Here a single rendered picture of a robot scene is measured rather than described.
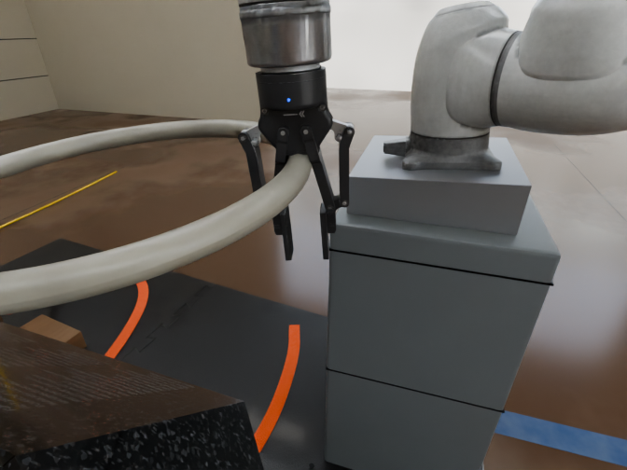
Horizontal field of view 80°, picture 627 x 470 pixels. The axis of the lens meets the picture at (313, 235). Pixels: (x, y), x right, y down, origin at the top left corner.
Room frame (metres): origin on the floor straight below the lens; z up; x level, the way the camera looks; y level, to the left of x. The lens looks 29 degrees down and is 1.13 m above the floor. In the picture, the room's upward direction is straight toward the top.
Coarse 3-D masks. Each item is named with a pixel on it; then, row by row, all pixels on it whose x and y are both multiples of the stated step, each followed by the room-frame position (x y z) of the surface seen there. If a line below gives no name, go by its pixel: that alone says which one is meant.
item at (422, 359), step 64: (384, 256) 0.60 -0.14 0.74; (448, 256) 0.57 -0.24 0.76; (512, 256) 0.54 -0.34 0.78; (384, 320) 0.60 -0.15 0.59; (448, 320) 0.56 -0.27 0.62; (512, 320) 0.53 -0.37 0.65; (384, 384) 0.59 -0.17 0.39; (448, 384) 0.55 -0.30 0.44; (384, 448) 0.59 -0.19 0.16; (448, 448) 0.54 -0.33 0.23
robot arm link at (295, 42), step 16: (304, 0) 0.39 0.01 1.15; (320, 0) 0.40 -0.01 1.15; (240, 16) 0.41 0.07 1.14; (256, 16) 0.39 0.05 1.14; (272, 16) 0.39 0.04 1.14; (288, 16) 0.39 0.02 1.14; (304, 16) 0.39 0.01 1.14; (320, 16) 0.40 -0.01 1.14; (256, 32) 0.40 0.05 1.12; (272, 32) 0.39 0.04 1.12; (288, 32) 0.39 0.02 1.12; (304, 32) 0.39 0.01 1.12; (320, 32) 0.40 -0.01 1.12; (256, 48) 0.40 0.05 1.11; (272, 48) 0.39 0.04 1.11; (288, 48) 0.39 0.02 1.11; (304, 48) 0.39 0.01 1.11; (320, 48) 0.40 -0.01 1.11; (256, 64) 0.40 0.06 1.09; (272, 64) 0.39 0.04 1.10; (288, 64) 0.39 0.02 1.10; (304, 64) 0.39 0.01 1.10
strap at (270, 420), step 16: (144, 288) 1.46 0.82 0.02; (144, 304) 1.34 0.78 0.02; (128, 336) 1.14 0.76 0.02; (112, 352) 1.05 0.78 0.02; (288, 352) 1.05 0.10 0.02; (288, 368) 0.97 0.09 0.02; (288, 384) 0.90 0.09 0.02; (272, 400) 0.84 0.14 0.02; (272, 416) 0.78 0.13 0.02; (256, 432) 0.72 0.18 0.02
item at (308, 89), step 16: (272, 80) 0.40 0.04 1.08; (288, 80) 0.39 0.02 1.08; (304, 80) 0.40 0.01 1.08; (320, 80) 0.41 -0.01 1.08; (272, 96) 0.40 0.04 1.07; (288, 96) 0.39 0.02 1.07; (304, 96) 0.40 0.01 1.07; (320, 96) 0.41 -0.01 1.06; (272, 112) 0.42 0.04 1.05; (288, 112) 0.42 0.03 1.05; (304, 112) 0.42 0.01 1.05; (320, 112) 0.42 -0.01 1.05; (272, 128) 0.42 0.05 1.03; (288, 128) 0.42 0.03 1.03; (320, 128) 0.42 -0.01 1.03; (272, 144) 0.42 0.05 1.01; (288, 144) 0.42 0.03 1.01; (320, 144) 0.42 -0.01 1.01
